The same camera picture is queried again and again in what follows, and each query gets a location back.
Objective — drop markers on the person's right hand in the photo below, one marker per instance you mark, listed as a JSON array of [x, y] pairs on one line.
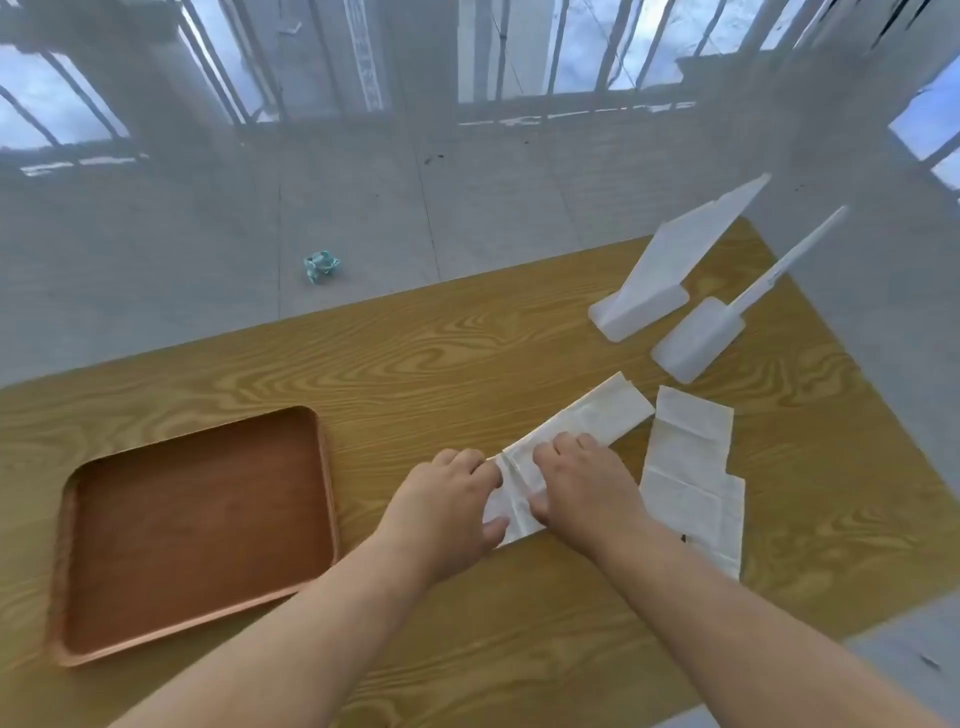
[[592, 495]]

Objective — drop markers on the person's left hand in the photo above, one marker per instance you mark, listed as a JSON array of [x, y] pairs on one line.
[[435, 510]]

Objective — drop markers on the white plastic stand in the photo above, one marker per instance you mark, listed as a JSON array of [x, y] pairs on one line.
[[697, 341], [660, 262]]

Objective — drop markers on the person's right forearm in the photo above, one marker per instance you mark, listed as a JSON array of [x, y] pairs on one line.
[[750, 645]]

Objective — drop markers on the small dark floor debris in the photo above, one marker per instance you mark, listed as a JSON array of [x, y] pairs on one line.
[[930, 661]]

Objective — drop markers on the crumpled teal wrapper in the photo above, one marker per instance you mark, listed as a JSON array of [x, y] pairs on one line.
[[321, 264]]

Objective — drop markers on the person's left forearm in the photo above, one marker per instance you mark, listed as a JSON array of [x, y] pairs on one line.
[[285, 652]]

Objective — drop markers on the brown wooden tray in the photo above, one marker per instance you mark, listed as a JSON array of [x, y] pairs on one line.
[[195, 525]]

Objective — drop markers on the metal window railing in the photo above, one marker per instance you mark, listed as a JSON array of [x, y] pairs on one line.
[[570, 100]]

